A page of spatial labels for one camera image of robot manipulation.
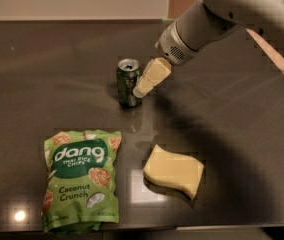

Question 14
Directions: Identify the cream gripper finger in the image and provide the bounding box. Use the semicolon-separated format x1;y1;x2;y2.
133;57;172;98

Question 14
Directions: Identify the green soda can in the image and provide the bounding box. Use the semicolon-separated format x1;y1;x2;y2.
116;58;142;107

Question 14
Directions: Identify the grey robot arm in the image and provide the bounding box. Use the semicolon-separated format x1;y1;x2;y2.
133;0;284;98

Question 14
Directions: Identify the yellow wavy sponge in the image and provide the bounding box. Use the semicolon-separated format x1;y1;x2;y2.
143;145;204;200

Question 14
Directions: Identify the green rice chips bag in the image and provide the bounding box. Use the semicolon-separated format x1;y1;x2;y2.
42;130;122;236

